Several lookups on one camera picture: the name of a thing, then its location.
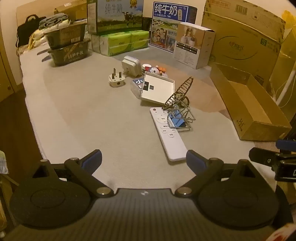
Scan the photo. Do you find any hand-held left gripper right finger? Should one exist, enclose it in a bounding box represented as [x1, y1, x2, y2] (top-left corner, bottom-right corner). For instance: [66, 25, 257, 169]
[174, 150, 257, 198]

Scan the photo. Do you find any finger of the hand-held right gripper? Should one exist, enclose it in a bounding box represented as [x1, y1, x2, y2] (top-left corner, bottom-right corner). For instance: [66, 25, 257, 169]
[276, 139, 296, 154]
[248, 147, 281, 171]

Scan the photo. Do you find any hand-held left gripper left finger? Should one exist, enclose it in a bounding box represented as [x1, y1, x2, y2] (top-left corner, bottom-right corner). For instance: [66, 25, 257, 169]
[32, 149, 114, 198]

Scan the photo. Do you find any white remote control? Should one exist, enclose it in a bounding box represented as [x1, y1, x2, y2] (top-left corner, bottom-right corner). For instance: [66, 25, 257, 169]
[150, 107, 187, 162]

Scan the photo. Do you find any metal wire stand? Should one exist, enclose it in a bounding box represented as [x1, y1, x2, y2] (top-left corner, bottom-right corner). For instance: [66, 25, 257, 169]
[165, 105, 196, 129]

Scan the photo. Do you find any blue binder clip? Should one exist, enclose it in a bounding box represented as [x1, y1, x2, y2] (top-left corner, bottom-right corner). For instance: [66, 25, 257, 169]
[170, 111, 185, 127]

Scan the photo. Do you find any shallow cardboard box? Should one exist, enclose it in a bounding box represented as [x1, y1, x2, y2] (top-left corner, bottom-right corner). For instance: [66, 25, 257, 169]
[209, 62, 292, 141]

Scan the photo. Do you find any brown coil spring stand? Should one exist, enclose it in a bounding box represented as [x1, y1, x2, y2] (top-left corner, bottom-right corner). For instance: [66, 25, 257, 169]
[162, 76, 193, 110]

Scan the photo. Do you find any white square plastic tray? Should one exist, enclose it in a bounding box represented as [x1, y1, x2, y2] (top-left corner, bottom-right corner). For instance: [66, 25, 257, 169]
[140, 71, 175, 107]

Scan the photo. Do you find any white three-pin plug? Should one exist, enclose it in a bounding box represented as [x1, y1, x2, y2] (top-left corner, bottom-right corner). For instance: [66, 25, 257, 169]
[108, 68, 126, 88]

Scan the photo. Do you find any clear plastic box blue label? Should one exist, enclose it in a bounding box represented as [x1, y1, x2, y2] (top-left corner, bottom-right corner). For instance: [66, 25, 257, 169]
[130, 78, 145, 100]

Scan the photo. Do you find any blue cat robot toy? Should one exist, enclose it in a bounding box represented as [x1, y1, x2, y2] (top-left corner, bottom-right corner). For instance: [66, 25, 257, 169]
[148, 65, 168, 78]

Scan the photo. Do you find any white charger adapter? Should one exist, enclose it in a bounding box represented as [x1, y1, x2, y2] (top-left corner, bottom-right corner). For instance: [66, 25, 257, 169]
[121, 56, 142, 78]

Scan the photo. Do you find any large brown cardboard box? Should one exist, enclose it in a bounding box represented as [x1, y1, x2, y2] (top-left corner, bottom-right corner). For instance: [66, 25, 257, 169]
[201, 0, 287, 91]

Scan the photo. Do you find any dark printed box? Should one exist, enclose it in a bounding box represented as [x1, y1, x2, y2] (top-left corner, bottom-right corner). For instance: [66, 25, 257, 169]
[47, 38, 92, 66]
[44, 23, 89, 49]

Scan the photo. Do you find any white product box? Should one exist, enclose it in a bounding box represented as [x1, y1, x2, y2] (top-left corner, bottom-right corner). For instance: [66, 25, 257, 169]
[173, 22, 216, 69]

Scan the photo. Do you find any green tissue pack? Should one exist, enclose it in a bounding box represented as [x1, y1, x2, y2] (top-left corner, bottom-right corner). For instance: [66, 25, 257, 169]
[131, 30, 149, 50]
[91, 32, 132, 57]

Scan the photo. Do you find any wooden cabinet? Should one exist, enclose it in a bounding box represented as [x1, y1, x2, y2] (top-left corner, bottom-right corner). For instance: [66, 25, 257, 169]
[0, 32, 18, 102]

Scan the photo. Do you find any pale plastic bag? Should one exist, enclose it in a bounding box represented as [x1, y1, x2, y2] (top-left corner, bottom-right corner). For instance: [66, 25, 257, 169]
[28, 29, 50, 50]

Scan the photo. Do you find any green milk carton box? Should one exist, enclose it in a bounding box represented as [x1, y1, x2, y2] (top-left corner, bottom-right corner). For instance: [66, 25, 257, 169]
[87, 0, 144, 36]

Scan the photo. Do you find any stack of folded towels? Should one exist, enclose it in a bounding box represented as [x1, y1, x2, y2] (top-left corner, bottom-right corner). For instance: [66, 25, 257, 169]
[39, 13, 70, 30]

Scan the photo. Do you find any black bag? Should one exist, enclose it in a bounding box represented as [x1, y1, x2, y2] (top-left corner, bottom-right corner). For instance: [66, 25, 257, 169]
[16, 14, 47, 48]

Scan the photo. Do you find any blue milk carton box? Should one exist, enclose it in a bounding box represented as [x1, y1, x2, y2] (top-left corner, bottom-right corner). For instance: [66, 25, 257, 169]
[150, 2, 198, 53]

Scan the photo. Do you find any tan board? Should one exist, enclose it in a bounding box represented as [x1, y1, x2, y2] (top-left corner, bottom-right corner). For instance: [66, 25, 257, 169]
[17, 0, 88, 30]

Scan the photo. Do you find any white cable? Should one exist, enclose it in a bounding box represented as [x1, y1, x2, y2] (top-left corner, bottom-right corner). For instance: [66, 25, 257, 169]
[273, 79, 292, 109]

